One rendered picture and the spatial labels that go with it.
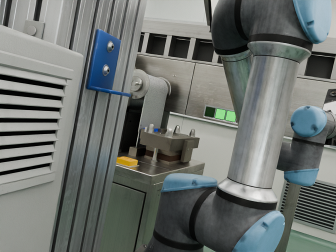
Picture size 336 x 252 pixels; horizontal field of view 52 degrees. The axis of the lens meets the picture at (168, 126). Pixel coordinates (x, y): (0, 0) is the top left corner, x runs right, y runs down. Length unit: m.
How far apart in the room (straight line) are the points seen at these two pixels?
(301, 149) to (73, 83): 0.62
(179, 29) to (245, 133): 1.48
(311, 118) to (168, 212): 0.39
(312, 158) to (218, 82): 1.11
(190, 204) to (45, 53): 0.45
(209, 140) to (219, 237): 3.72
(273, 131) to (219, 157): 3.70
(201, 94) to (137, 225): 0.84
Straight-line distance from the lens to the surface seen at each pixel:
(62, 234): 0.58
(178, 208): 0.72
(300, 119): 0.88
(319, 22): 0.67
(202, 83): 1.95
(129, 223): 1.48
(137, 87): 1.71
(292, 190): 2.02
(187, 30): 2.05
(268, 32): 0.64
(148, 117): 1.77
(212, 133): 4.35
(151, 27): 2.15
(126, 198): 1.47
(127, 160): 1.44
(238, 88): 0.82
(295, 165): 0.90
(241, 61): 0.78
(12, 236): 0.40
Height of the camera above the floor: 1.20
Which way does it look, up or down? 4 degrees down
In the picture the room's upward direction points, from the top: 11 degrees clockwise
